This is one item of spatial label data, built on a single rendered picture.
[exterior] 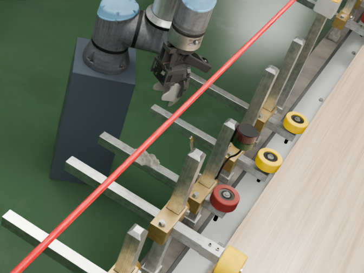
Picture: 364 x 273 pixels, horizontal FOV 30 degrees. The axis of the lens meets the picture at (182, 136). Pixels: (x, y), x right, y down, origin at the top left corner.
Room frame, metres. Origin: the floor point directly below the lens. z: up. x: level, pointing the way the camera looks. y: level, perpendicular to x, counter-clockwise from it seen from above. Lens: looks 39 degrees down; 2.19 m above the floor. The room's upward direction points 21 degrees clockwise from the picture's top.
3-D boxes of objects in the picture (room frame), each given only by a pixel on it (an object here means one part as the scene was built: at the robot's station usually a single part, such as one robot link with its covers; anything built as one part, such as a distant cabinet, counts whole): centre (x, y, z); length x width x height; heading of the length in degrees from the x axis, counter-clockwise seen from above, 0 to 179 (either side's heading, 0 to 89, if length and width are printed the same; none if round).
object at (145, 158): (1.48, 0.08, 0.87); 0.09 x 0.07 x 0.02; 75
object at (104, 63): (2.25, 0.40, 0.65); 0.19 x 0.19 x 0.10
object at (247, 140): (1.46, -0.16, 1.10); 0.06 x 0.06 x 0.02
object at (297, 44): (1.95, -0.24, 0.91); 0.04 x 0.04 x 0.48; 75
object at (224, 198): (1.41, -0.17, 0.85); 0.08 x 0.08 x 0.11
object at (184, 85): (1.53, 0.05, 1.12); 0.05 x 0.02 x 0.09; 46
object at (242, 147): (1.46, -0.16, 1.07); 0.06 x 0.06 x 0.02
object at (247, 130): (1.46, -0.16, 1.00); 0.06 x 0.06 x 0.22; 75
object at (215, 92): (1.93, -0.15, 0.84); 0.44 x 0.03 x 0.04; 75
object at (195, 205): (1.45, -0.11, 0.84); 0.14 x 0.06 x 0.05; 165
